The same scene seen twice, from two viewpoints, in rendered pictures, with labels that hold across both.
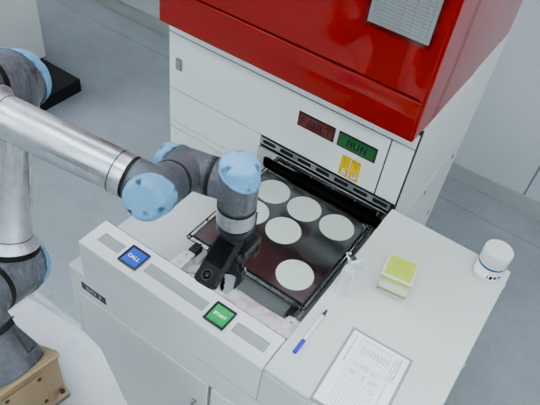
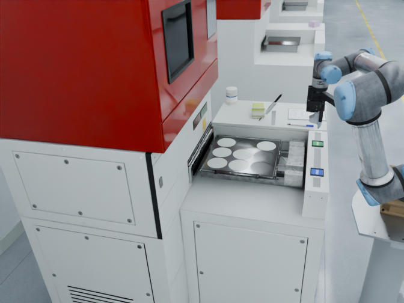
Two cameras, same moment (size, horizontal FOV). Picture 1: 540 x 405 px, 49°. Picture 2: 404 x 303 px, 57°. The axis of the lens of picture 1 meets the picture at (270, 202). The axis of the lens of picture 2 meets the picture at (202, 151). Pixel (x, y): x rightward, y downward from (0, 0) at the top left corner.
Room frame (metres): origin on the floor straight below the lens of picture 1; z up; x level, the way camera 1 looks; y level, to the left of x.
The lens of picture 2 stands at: (1.62, 1.52, 1.87)
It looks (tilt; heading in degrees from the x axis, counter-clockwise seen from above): 30 degrees down; 259
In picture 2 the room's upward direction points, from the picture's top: 3 degrees counter-clockwise
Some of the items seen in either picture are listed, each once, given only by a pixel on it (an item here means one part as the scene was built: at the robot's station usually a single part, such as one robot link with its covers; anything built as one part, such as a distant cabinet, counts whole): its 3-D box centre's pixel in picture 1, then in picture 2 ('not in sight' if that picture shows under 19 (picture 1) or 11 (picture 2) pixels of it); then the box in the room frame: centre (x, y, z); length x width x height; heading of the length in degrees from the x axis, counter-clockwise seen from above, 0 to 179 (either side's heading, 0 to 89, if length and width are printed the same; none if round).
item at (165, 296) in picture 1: (177, 304); (315, 169); (0.82, 0.18, 0.89); 0.55 x 0.09 x 0.14; 62
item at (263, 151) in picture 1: (317, 189); (202, 152); (1.30, -0.13, 0.89); 0.44 x 0.02 x 0.10; 62
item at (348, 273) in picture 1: (351, 270); (270, 112); (0.90, -0.21, 1.03); 0.06 x 0.04 x 0.13; 152
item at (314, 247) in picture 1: (283, 231); (242, 154); (1.11, -0.05, 0.90); 0.34 x 0.34 x 0.01; 62
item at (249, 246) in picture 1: (235, 239); (317, 98); (0.78, 0.06, 1.20); 0.09 x 0.08 x 0.12; 152
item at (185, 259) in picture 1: (180, 263); (293, 175); (0.94, 0.20, 0.89); 0.08 x 0.03 x 0.03; 152
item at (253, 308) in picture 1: (228, 303); (295, 163); (0.87, 0.06, 0.87); 0.36 x 0.08 x 0.03; 62
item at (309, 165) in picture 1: (322, 171); (201, 141); (1.31, -0.14, 0.96); 0.44 x 0.01 x 0.02; 62
